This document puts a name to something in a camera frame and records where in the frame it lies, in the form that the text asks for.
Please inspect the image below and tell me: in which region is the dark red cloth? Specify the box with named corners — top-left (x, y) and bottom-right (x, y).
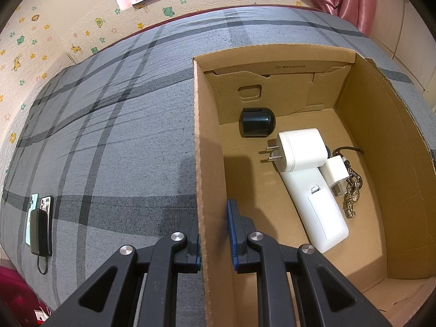
top-left (0, 266), bottom-right (52, 327)

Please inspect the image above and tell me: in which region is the grey plaid bedsheet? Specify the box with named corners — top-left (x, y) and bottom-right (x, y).
top-left (0, 4), bottom-right (431, 327)

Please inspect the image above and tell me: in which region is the brown cardboard box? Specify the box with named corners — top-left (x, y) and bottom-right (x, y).
top-left (191, 43), bottom-right (436, 327)

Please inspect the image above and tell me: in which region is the pink satin curtain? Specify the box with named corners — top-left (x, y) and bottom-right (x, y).
top-left (272, 0), bottom-right (375, 35)

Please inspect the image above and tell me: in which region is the black power bank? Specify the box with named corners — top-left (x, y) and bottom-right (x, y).
top-left (30, 209), bottom-right (53, 257)

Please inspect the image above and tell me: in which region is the long white handheld device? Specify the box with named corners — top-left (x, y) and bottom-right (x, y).
top-left (279, 158), bottom-right (350, 253)

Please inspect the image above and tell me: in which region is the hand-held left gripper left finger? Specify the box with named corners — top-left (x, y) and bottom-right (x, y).
top-left (48, 218), bottom-right (204, 327)

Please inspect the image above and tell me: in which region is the black round device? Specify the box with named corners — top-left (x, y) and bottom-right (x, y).
top-left (238, 107), bottom-right (276, 138)

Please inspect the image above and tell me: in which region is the large white plug adapter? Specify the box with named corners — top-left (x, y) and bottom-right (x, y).
top-left (258, 128), bottom-right (330, 173)

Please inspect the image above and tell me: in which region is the teal smartphone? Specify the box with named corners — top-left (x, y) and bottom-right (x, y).
top-left (26, 193), bottom-right (39, 246)

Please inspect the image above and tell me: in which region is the beige wardrobe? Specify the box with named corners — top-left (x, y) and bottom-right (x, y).
top-left (368, 0), bottom-right (436, 110)

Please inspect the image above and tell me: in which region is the gold keychain with keys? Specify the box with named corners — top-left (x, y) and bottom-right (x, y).
top-left (332, 146), bottom-right (365, 219)

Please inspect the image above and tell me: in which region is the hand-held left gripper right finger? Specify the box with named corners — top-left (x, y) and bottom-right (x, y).
top-left (226, 198), bottom-right (392, 327)

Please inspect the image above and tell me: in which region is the small white charger plug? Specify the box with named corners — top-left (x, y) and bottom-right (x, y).
top-left (322, 156), bottom-right (350, 198)

